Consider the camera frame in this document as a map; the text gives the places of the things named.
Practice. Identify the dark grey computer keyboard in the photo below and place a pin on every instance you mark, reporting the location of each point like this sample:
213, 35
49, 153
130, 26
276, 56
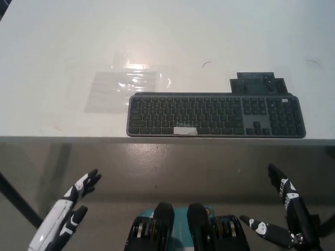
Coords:
256, 117

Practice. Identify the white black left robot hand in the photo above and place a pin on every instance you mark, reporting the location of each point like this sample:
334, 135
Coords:
61, 209

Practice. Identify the black table leg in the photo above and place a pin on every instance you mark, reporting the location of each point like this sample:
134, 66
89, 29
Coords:
330, 217
18, 198

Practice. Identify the clear plastic film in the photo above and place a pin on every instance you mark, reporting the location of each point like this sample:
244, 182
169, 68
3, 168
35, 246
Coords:
165, 78

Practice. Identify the white tape piece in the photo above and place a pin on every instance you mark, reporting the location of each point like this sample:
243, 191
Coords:
184, 131

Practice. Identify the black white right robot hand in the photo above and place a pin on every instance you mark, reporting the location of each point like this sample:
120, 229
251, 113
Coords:
298, 211

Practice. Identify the grey translucent paper sheet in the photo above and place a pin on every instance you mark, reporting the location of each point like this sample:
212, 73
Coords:
104, 94

